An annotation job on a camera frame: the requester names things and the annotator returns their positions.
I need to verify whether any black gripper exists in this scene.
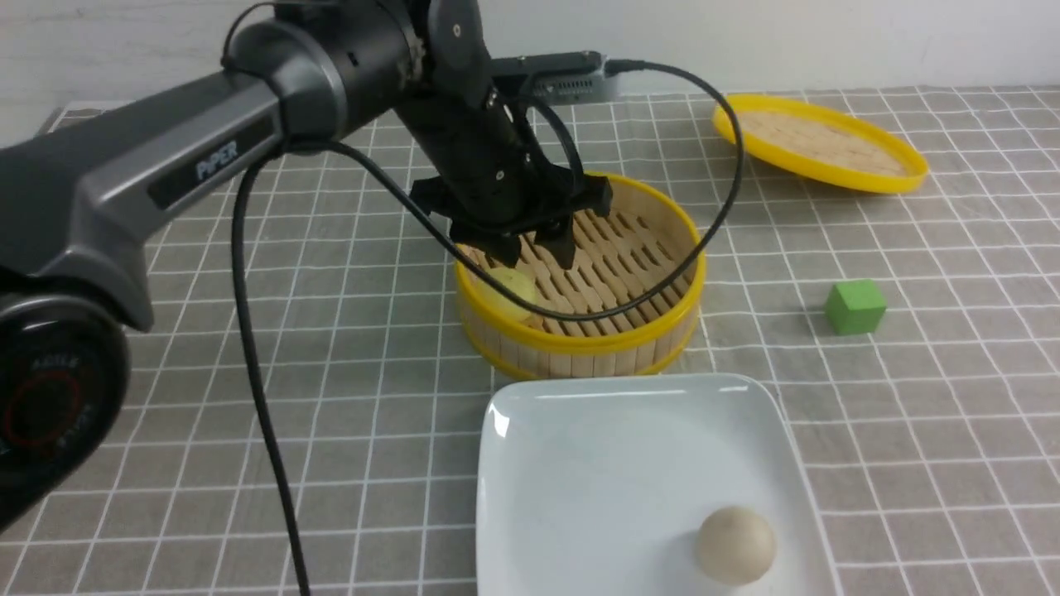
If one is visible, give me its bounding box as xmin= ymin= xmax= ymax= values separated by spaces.
xmin=395 ymin=83 xmax=614 ymax=269

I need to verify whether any yellow steamed bun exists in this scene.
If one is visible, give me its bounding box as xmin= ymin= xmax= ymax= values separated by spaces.
xmin=478 ymin=267 xmax=537 ymax=325

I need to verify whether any white steamed bun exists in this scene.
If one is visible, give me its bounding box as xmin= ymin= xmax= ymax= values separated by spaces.
xmin=696 ymin=506 xmax=778 ymax=586

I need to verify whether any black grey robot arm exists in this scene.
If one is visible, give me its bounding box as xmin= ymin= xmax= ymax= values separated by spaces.
xmin=1 ymin=1 xmax=612 ymax=527

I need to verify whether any white square plate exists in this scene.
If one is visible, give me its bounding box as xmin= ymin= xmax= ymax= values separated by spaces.
xmin=475 ymin=373 xmax=843 ymax=595

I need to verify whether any bamboo steamer basket yellow rim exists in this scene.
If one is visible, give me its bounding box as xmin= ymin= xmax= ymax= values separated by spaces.
xmin=454 ymin=174 xmax=706 ymax=380

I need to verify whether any yellow rimmed steamer lid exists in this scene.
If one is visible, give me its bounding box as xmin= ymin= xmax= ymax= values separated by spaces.
xmin=728 ymin=94 xmax=930 ymax=194

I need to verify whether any green wooden cube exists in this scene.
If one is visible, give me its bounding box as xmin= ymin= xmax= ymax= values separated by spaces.
xmin=824 ymin=279 xmax=887 ymax=336

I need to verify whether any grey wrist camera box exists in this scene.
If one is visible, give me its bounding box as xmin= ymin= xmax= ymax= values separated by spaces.
xmin=489 ymin=50 xmax=619 ymax=105

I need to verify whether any black cable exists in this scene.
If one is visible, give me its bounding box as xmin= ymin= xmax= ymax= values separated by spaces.
xmin=220 ymin=0 xmax=745 ymax=596

